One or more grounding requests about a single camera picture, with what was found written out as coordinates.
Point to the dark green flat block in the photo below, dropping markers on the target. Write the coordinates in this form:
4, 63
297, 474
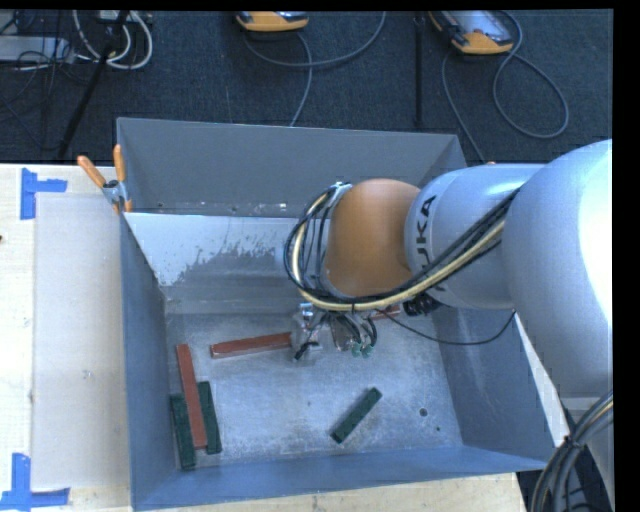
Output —
210, 417
356, 415
182, 432

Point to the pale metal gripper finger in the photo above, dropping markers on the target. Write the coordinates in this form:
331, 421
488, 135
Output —
306, 314
304, 344

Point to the grey metal bin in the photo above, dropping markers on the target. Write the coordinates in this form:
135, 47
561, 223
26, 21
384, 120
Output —
280, 400

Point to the red-brown flat block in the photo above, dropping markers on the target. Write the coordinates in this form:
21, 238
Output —
250, 345
387, 313
191, 395

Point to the pale flat board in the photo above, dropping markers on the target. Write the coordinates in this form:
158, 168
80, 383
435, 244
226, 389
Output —
75, 325

